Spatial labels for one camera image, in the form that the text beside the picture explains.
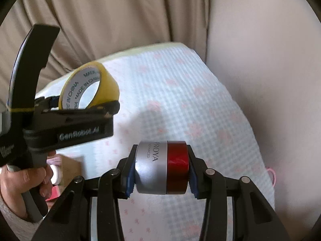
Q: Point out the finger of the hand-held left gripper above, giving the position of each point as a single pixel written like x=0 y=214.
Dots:
x=100 y=111
x=52 y=101

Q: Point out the person's left forearm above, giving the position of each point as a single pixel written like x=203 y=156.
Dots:
x=12 y=221

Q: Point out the silver and red jar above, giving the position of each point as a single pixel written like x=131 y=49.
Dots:
x=160 y=168

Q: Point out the cardboard box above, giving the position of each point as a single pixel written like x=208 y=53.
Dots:
x=72 y=165

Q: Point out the yellow tape roll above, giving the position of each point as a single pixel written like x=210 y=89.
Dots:
x=110 y=87

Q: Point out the beige curtain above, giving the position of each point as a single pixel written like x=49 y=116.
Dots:
x=112 y=17

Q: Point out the person's left hand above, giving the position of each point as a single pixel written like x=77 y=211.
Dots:
x=17 y=183

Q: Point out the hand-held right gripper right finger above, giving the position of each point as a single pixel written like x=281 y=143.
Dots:
x=193 y=183

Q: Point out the pale green mattress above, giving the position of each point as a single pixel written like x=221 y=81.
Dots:
x=150 y=49

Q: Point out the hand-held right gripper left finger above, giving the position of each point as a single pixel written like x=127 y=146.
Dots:
x=130 y=180

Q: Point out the blue and pink bed sheet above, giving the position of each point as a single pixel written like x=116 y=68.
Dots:
x=188 y=105

